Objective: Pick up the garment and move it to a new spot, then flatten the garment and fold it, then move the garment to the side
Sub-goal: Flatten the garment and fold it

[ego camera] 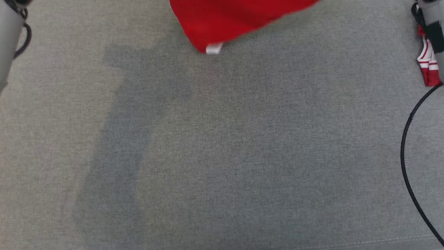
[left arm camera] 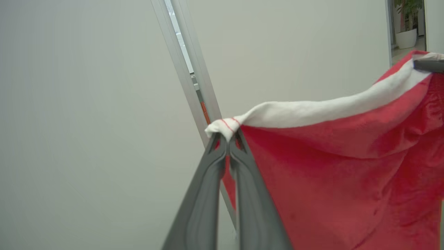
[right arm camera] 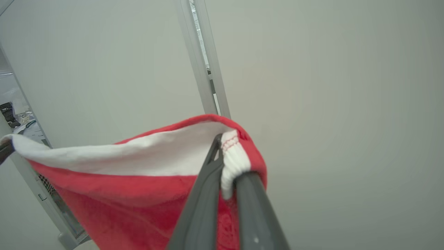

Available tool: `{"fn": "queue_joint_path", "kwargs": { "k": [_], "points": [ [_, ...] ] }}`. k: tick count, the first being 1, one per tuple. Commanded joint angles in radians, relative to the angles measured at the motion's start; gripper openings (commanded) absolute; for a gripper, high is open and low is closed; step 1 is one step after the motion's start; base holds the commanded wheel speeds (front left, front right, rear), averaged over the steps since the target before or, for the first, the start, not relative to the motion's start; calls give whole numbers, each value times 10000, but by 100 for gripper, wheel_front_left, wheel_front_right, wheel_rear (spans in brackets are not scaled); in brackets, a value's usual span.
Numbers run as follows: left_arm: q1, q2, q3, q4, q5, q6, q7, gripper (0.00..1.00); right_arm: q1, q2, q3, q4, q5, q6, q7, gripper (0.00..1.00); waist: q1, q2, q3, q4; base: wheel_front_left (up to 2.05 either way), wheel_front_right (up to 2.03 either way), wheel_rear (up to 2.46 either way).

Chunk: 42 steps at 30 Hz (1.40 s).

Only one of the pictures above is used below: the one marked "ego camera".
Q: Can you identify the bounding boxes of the black left cable teal plug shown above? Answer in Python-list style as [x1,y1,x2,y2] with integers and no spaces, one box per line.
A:
[13,5,32,59]

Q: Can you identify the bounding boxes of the black cable teal plug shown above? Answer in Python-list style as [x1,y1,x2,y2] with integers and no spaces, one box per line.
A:
[401,83,444,245]
[13,5,32,59]

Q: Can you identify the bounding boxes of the red shorts with white trim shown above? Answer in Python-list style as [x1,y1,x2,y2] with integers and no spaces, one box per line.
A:
[169,0,319,54]

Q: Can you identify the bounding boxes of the red white basketball jersey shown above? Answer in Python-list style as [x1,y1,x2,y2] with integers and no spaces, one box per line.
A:
[416,24,443,87]

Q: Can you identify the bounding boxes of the black right cable teal plug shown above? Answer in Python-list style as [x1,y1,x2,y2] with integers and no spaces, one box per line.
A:
[401,83,444,245]

